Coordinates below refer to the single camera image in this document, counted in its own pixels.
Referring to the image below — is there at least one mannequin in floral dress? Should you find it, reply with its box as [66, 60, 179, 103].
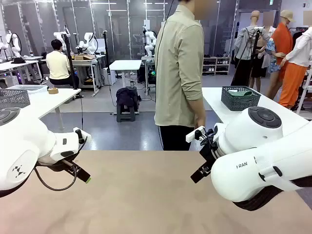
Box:
[258, 11, 281, 98]

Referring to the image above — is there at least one person in beige shirt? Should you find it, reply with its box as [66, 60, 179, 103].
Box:
[154, 0, 218, 151]

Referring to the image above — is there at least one white workbench desk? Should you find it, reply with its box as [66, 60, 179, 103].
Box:
[40, 54, 106, 97]

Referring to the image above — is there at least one mannequin in grey shirt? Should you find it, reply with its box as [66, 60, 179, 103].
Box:
[234, 10, 272, 93]

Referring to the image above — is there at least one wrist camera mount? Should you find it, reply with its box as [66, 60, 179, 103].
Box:
[72, 126, 92, 145]
[185, 125, 215, 147]

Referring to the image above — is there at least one black tripod pole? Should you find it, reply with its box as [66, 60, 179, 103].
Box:
[60, 31, 79, 90]

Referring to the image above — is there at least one mannequin in orange jacket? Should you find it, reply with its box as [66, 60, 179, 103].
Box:
[270, 9, 296, 81]

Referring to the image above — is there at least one white metal rack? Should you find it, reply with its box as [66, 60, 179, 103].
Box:
[295, 65, 312, 115]

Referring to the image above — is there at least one seated person in yellow top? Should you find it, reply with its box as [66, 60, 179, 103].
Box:
[45, 39, 80, 90]

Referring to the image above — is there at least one person's right hand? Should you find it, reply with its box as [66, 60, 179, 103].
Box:
[194, 116, 207, 129]

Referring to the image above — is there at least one person's right forearm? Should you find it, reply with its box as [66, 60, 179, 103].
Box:
[188, 97, 207, 120]

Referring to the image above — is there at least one grey plastic step stool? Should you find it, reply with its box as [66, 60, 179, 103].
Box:
[116, 104, 136, 123]

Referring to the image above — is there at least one white robot stand desk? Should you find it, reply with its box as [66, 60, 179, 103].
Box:
[140, 56, 159, 96]

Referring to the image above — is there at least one thin black pole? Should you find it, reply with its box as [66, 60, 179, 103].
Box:
[102, 30, 111, 74]

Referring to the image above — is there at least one white office desk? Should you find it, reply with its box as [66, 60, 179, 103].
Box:
[0, 56, 44, 85]

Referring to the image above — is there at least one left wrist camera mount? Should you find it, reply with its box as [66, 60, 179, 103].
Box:
[72, 126, 92, 145]

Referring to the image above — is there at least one cardboard box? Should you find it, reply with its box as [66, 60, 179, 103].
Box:
[74, 54, 96, 61]

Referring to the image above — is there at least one wooden shoe rack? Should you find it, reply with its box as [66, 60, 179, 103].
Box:
[202, 56, 232, 76]

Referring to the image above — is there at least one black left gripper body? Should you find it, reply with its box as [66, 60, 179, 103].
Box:
[36, 156, 81, 174]

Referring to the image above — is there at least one mannequin in orange trousers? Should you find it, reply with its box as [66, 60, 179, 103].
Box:
[277, 11, 312, 109]

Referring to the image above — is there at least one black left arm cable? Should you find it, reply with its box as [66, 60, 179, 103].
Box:
[33, 160, 79, 192]

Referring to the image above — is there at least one clear plastic container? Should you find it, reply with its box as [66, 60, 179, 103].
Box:
[6, 84, 48, 95]

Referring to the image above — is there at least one thin black cable on person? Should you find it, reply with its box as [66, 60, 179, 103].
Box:
[154, 0, 176, 149]

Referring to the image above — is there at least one black right arm cable sleeve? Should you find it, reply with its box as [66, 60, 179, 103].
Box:
[231, 175, 312, 212]

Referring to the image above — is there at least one white standing desk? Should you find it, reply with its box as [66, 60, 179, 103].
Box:
[109, 59, 142, 89]

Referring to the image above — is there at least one grey perforated plastic basket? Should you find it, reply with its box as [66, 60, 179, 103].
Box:
[221, 86, 261, 112]
[0, 89, 31, 110]

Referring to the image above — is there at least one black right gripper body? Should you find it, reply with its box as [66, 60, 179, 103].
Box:
[199, 140, 224, 171]

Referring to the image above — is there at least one computer with glowing fan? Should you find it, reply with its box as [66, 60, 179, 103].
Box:
[146, 63, 158, 85]

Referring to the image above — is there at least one black camera tripod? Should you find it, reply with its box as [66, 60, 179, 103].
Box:
[230, 26, 263, 87]

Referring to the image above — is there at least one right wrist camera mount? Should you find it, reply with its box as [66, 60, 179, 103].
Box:
[185, 125, 215, 147]

